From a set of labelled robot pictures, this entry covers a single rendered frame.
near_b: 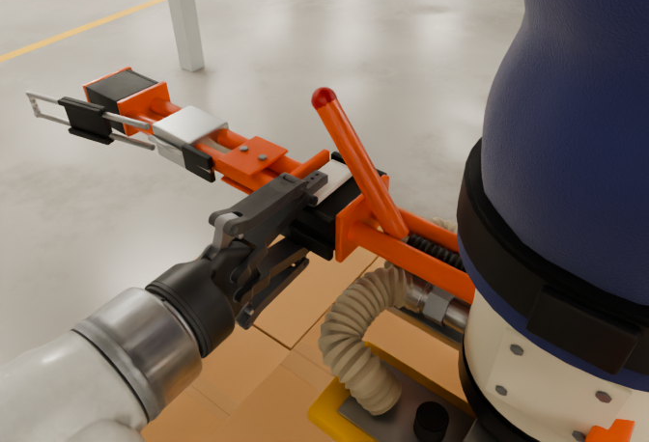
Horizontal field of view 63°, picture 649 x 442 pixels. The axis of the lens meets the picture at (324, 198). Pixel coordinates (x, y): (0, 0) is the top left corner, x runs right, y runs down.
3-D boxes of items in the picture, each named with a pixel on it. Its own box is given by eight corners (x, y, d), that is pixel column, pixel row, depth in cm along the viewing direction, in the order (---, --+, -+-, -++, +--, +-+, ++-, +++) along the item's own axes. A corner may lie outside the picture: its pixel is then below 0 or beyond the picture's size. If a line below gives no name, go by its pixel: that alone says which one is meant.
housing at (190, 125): (235, 151, 66) (231, 120, 64) (193, 177, 62) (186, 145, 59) (197, 133, 70) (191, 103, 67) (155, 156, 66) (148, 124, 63)
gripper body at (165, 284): (127, 268, 41) (214, 207, 47) (151, 335, 46) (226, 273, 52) (192, 316, 37) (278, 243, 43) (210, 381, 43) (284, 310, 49)
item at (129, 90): (174, 115, 73) (167, 81, 70) (128, 137, 68) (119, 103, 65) (136, 96, 77) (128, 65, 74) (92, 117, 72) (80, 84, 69)
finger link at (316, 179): (283, 203, 50) (282, 178, 48) (316, 177, 53) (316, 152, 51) (296, 208, 49) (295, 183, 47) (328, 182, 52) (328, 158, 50)
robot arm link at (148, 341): (89, 378, 43) (148, 331, 47) (160, 444, 39) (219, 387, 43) (53, 307, 38) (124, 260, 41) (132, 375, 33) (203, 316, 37)
